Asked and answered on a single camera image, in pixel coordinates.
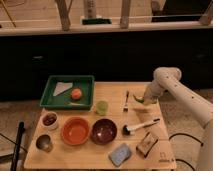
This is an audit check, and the green pepper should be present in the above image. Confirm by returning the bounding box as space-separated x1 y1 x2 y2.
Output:
133 94 145 103

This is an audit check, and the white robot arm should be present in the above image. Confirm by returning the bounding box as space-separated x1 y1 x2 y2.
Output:
143 67 213 171

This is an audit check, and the purple bowl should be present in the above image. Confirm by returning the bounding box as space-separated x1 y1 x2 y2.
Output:
90 118 117 145

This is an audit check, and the orange bowl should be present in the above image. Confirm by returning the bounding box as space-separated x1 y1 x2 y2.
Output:
61 117 90 146

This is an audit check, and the silver fork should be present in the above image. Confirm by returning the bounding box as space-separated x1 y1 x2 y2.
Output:
123 91 129 112

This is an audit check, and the brown wooden block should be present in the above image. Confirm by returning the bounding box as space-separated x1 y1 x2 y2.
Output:
136 132 158 157

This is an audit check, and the green plastic cup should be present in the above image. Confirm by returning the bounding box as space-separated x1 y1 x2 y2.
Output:
96 101 108 116

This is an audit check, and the blue sponge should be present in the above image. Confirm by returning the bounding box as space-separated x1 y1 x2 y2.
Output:
108 143 132 167

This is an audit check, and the orange fruit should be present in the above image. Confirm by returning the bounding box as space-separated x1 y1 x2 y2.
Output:
70 88 83 100

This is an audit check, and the green plastic tray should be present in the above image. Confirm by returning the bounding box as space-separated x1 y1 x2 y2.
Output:
40 75 94 110

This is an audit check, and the white cloth piece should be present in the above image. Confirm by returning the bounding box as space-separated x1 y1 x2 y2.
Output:
53 82 73 96

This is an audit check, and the green board on shelf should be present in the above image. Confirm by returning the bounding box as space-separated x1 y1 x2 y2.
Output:
82 18 112 25

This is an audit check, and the silver metal cup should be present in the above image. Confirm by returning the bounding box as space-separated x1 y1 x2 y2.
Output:
36 134 53 152

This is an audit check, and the black pole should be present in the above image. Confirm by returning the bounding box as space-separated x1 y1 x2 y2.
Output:
10 122 25 171

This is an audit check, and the white handled brush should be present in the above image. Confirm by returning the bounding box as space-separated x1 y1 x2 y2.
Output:
122 118 160 135

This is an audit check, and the black cable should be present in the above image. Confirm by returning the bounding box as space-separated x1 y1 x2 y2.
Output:
168 132 205 171

